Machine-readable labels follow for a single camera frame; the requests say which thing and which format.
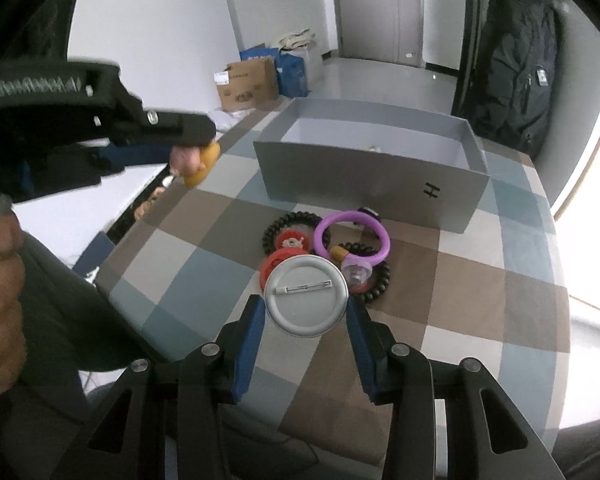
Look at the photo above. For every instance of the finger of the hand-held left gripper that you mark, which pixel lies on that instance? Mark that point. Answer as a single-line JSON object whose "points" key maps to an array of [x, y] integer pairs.
{"points": [[180, 127], [135, 156]]}

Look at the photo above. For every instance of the clear pendant with orange cap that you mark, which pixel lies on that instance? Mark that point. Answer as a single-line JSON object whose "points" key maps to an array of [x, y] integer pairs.
{"points": [[356, 271]]}

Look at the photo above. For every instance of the grey cardboard box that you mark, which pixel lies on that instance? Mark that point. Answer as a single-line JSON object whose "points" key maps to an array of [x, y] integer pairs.
{"points": [[360, 180]]}

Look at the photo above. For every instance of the black backpack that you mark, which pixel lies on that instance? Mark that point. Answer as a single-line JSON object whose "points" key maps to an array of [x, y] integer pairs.
{"points": [[515, 70]]}

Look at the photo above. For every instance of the brown cardboard box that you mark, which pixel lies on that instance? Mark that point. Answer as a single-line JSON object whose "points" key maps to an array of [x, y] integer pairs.
{"points": [[245, 85]]}

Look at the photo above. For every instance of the checkered tablecloth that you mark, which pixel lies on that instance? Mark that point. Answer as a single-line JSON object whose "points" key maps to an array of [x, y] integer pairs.
{"points": [[480, 300]]}

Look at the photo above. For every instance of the silver round pin badge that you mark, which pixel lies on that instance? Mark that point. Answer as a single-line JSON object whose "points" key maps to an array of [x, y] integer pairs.
{"points": [[306, 296]]}

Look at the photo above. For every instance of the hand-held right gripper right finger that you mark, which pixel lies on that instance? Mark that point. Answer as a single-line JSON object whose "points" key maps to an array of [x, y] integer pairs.
{"points": [[362, 355]]}

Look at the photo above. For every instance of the yellow pink plush charm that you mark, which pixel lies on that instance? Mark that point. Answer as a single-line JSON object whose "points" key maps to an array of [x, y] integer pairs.
{"points": [[200, 162]]}

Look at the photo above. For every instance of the black metal frame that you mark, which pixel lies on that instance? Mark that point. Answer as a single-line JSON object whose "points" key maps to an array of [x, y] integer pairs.
{"points": [[467, 60]]}

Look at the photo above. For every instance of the grey door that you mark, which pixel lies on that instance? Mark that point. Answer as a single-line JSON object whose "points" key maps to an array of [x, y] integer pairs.
{"points": [[375, 10]]}

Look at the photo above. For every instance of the blue paper bag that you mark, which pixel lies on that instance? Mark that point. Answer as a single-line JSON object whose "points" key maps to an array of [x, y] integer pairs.
{"points": [[257, 53]]}

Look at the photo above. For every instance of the beige tote bag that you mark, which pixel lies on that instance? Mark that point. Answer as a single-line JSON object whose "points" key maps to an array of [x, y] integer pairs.
{"points": [[295, 40]]}

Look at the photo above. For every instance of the person's left hand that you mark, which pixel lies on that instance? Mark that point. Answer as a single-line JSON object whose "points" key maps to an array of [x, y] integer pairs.
{"points": [[0, 310]]}

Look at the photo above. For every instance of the person's grey clothing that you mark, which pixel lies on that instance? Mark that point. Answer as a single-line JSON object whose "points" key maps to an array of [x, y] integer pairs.
{"points": [[70, 320]]}

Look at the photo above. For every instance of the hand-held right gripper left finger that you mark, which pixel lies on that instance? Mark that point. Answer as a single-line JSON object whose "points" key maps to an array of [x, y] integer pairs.
{"points": [[247, 355]]}

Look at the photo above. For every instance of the white plastic bag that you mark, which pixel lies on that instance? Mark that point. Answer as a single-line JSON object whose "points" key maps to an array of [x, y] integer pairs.
{"points": [[227, 119]]}

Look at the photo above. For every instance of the blue box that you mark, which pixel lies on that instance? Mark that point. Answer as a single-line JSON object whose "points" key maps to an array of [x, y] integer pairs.
{"points": [[292, 77]]}

